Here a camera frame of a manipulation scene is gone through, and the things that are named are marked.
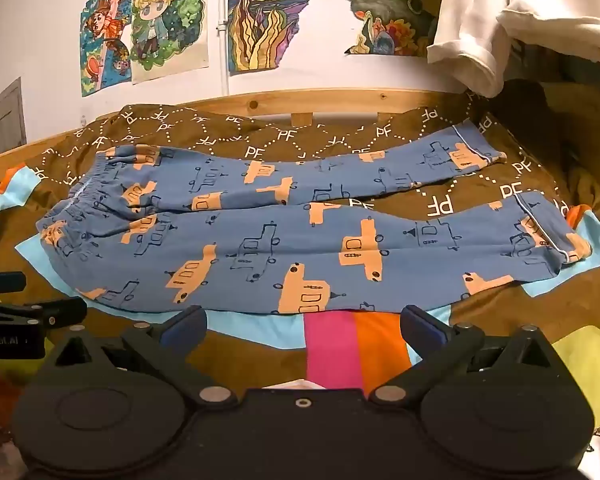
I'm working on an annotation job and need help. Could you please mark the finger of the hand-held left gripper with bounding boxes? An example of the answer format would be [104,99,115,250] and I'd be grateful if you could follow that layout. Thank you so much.
[0,271,27,295]
[0,296,88,330]

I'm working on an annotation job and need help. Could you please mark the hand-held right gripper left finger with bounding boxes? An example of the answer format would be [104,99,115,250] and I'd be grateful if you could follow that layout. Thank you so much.
[45,305,238,406]

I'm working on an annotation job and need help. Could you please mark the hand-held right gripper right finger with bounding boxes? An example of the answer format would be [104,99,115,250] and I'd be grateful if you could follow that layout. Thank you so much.
[367,305,563,406]

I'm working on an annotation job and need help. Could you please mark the blue printed pants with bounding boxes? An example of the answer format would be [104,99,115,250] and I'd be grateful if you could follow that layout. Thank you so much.
[36,125,592,317]

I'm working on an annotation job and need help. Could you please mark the grey panelled door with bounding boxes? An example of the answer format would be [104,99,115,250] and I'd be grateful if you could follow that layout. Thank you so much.
[0,77,28,163]

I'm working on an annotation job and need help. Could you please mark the brown colour-block printed blanket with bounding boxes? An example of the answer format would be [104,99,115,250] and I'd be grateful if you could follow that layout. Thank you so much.
[0,87,600,431]

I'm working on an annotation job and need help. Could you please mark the wooden bed frame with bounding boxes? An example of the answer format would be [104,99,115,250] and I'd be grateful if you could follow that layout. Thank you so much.
[0,89,476,201]

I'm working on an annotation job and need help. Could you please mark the cartoon children wall poster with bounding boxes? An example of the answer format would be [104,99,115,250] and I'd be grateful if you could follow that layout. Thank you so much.
[80,0,133,98]

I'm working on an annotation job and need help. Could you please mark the white wall pipe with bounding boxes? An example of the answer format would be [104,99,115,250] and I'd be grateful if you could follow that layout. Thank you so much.
[218,0,229,96]

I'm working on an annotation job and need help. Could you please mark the blond figure wall poster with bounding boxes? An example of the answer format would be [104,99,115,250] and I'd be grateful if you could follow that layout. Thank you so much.
[130,0,211,86]

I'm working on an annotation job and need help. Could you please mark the colourful landscape wall poster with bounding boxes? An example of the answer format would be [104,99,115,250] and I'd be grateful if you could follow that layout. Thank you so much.
[330,0,443,58]

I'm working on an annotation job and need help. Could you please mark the swirl pattern wall poster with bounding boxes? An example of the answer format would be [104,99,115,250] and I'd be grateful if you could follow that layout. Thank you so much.
[227,0,333,77]

